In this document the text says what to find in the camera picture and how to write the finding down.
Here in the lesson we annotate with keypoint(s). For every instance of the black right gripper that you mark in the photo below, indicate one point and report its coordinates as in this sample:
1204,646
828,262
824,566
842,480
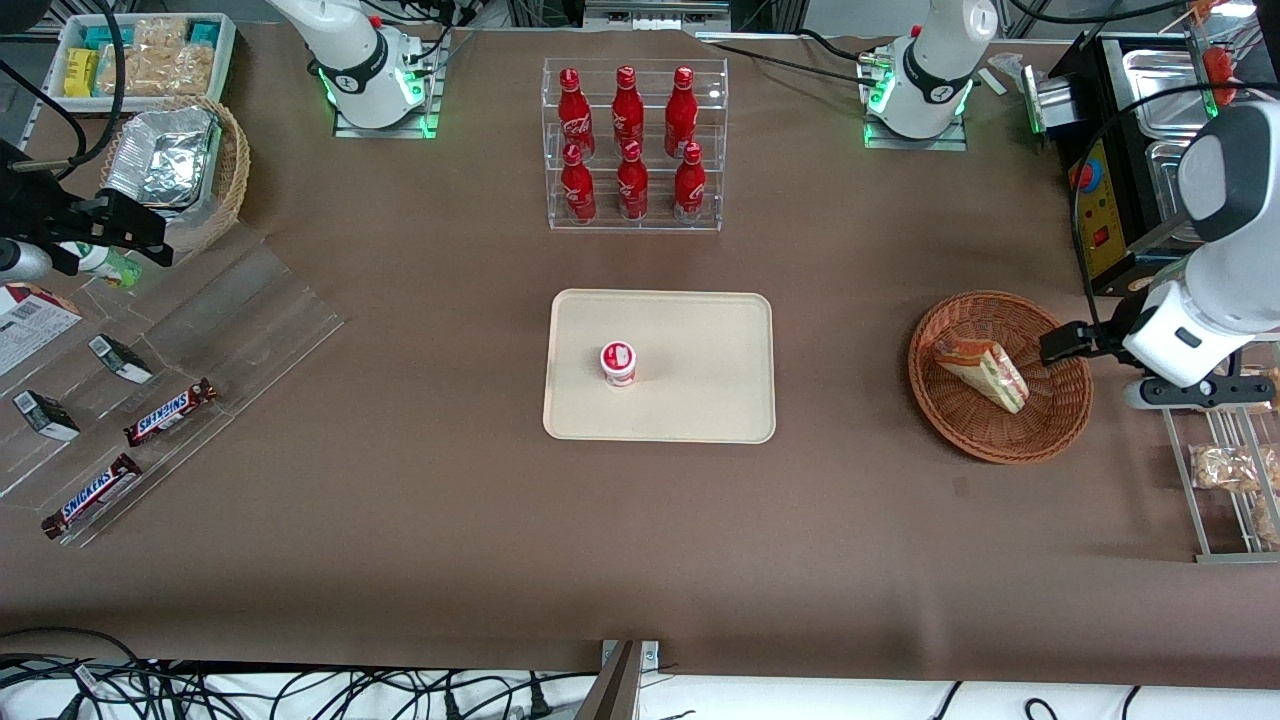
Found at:
28,212

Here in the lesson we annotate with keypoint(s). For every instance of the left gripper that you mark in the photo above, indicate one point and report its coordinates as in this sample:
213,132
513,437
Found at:
1106,337

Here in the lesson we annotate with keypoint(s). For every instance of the triangle sandwich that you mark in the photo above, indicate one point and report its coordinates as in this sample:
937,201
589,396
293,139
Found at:
985,372

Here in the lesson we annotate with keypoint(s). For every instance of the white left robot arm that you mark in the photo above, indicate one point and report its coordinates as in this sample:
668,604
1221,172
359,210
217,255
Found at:
940,60

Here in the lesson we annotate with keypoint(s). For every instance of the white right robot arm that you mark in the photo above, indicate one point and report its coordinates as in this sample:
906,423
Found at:
350,60

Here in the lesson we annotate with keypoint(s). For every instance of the light wicker basket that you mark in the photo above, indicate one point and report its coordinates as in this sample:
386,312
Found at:
232,170

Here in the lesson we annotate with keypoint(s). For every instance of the brown wicker basket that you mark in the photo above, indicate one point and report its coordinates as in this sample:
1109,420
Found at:
990,435

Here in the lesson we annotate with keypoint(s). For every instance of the beige plastic tray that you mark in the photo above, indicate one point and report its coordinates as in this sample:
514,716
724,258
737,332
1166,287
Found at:
700,370

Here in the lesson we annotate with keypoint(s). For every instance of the green white small bottle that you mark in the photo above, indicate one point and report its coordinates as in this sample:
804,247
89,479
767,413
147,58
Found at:
112,266

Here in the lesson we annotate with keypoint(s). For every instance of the silver foil container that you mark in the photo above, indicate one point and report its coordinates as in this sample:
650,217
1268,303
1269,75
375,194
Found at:
160,160

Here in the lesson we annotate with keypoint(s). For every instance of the small black white box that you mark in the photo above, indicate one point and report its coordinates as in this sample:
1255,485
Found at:
45,415
120,358

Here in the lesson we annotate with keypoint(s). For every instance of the red white flat carton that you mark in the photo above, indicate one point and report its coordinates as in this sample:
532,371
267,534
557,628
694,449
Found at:
30,325

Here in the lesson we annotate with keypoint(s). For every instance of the black food warmer appliance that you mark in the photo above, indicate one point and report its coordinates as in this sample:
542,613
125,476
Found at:
1110,200

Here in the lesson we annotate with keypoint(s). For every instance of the clear acrylic stepped stand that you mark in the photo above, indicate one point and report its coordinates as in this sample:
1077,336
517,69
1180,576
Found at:
250,320

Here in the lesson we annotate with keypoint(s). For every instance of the clear rice cracker bag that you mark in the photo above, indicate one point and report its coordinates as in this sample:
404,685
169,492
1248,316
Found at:
165,72
160,33

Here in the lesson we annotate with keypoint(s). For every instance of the yellow snack pack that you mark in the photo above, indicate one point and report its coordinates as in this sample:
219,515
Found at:
80,72

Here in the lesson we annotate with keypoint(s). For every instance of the brown Snickers bar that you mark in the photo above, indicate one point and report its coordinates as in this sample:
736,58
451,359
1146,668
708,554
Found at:
170,413
92,496

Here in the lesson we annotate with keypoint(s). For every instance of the teal snack pack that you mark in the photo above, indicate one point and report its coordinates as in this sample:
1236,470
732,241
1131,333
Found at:
205,32
105,37

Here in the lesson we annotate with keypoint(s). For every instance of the white plastic bin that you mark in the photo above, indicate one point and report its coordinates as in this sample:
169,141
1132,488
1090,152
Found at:
225,60

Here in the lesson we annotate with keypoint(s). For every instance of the small white strip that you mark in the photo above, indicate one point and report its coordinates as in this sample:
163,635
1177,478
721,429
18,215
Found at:
994,82

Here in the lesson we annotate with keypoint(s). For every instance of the red skewered sausage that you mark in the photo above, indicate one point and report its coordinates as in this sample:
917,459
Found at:
1218,65

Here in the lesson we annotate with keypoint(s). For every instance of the clear acrylic bottle rack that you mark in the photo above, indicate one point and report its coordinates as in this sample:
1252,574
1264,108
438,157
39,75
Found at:
715,215

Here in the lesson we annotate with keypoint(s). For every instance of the red cola bottle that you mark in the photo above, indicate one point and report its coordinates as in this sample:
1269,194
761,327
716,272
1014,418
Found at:
690,188
681,112
577,190
627,110
573,115
632,186

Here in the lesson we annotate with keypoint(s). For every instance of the red white yogurt cup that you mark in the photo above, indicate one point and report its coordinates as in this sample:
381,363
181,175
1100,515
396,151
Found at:
618,362

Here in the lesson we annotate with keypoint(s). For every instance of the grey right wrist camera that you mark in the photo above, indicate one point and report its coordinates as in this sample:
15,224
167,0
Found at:
22,260

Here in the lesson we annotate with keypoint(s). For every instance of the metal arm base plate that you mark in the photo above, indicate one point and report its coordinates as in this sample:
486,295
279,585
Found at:
915,143
432,110

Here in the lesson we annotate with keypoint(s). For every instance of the aluminium frame profile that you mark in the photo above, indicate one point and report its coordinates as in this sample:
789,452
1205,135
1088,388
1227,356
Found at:
655,8

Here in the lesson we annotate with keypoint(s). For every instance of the grey metal table bracket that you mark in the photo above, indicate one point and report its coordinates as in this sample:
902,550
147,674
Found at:
615,685

